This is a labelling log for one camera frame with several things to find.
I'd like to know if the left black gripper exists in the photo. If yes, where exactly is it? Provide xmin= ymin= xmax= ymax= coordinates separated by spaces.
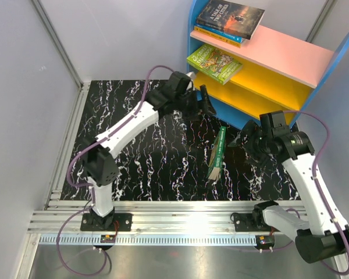
xmin=175 ymin=85 xmax=216 ymax=121

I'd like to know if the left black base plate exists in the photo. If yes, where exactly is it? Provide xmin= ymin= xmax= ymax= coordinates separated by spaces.
xmin=80 ymin=213 xmax=133 ymax=232

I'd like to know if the green 65-Storey Treehouse book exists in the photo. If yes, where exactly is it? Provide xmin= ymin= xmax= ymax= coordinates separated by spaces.
xmin=187 ymin=44 xmax=243 ymax=85

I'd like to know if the A Tale of Two Cities book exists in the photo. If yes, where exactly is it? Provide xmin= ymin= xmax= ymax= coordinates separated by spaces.
xmin=195 ymin=1 xmax=265 ymax=40

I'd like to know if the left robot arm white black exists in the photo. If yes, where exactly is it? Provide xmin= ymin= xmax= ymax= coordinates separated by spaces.
xmin=81 ymin=71 xmax=216 ymax=231

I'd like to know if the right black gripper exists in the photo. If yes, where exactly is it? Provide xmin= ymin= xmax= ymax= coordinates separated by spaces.
xmin=228 ymin=120 xmax=273 ymax=169

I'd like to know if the yellow book on shelf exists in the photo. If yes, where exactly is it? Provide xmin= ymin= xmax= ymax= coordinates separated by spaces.
xmin=194 ymin=26 xmax=243 ymax=48

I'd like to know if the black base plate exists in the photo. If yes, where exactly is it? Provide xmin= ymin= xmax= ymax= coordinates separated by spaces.
xmin=80 ymin=213 xmax=133 ymax=232
xmin=230 ymin=212 xmax=279 ymax=233

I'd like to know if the slotted white cable duct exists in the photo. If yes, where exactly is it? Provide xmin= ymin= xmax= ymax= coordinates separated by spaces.
xmin=40 ymin=234 xmax=257 ymax=246

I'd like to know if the blue 26-Storey Treehouse book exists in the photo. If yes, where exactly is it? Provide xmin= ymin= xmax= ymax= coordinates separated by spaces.
xmin=194 ymin=23 xmax=245 ymax=43

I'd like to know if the black marble pattern mat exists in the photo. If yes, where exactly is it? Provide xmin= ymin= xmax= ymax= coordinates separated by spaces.
xmin=72 ymin=80 xmax=300 ymax=201

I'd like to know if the aluminium rail frame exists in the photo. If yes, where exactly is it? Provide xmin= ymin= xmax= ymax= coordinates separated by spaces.
xmin=27 ymin=200 xmax=343 ymax=236

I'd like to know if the green coin guide book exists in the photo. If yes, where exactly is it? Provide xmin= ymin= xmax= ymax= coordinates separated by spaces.
xmin=207 ymin=126 xmax=226 ymax=181

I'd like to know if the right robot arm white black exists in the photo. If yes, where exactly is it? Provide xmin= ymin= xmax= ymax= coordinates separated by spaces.
xmin=242 ymin=111 xmax=349 ymax=263

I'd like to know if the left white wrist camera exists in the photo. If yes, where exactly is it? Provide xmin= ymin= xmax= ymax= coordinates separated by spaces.
xmin=186 ymin=71 xmax=196 ymax=90

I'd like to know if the colourful wooden bookshelf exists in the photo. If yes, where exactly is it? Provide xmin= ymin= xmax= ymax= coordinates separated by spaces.
xmin=187 ymin=1 xmax=349 ymax=128

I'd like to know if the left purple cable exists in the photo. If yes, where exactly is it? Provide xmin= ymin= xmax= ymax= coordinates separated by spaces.
xmin=55 ymin=65 xmax=178 ymax=276

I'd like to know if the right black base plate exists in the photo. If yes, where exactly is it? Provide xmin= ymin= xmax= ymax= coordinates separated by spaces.
xmin=230 ymin=212 xmax=279 ymax=233

